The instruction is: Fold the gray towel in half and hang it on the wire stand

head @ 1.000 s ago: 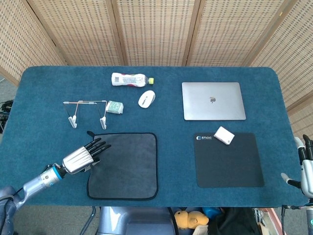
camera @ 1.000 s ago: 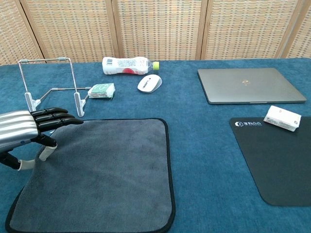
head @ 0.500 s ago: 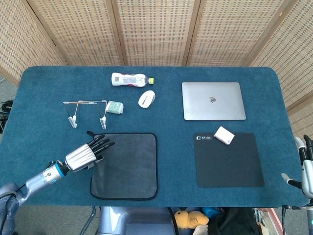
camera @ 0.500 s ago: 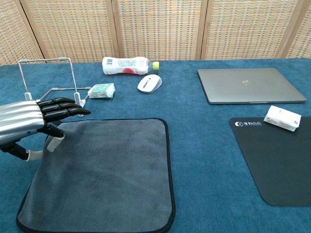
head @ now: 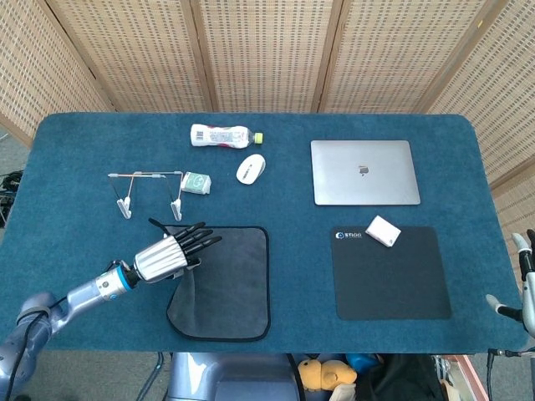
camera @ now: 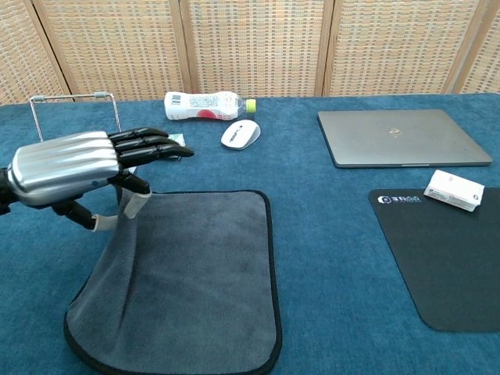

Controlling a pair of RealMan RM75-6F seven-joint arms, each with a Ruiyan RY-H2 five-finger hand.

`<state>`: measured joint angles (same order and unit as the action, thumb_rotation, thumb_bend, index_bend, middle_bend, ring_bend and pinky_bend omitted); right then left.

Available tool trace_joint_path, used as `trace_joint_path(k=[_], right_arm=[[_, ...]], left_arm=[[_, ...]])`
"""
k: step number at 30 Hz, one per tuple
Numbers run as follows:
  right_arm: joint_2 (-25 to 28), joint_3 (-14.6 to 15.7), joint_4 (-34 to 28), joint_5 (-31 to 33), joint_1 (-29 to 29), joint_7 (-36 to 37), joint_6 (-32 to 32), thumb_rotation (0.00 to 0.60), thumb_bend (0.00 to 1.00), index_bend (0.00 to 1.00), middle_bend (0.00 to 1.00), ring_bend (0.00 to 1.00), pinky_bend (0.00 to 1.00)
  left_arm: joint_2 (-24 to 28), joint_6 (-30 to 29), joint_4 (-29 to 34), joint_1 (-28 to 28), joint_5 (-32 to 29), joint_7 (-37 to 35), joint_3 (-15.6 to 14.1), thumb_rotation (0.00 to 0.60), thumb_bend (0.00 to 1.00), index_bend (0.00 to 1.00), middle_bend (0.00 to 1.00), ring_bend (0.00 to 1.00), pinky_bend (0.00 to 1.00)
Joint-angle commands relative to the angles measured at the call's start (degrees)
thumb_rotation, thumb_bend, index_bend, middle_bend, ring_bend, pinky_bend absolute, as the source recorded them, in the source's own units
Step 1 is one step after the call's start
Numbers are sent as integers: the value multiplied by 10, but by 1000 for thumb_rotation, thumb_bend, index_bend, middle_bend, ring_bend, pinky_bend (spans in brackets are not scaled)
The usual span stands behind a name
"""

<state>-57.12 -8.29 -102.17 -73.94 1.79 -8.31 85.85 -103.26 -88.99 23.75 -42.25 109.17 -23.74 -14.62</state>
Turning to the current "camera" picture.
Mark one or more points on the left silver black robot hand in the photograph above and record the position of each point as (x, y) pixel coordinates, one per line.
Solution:
(62, 168)

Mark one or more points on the blue cloth with grey lining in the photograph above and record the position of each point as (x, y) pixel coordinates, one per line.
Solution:
(195, 273)

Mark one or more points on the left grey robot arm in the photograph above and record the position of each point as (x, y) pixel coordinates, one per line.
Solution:
(3, 191)

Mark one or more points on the green white tissue pack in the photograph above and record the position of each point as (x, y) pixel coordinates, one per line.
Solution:
(177, 137)

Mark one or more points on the plastic bottle green cap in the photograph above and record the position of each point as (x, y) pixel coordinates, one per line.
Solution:
(195, 106)

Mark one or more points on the white computer mouse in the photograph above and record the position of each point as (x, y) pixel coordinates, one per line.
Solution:
(240, 134)

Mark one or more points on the woven wooden folding screen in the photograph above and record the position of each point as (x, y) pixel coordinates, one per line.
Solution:
(254, 47)

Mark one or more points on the blue carpet table cover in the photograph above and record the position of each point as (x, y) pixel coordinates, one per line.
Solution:
(312, 234)

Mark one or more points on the grey closed laptop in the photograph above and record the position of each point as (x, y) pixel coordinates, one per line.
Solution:
(398, 136)

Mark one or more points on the small white box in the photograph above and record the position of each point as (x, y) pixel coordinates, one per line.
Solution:
(453, 191)

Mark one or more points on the black mouse pad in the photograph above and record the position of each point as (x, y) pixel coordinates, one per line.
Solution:
(449, 265)

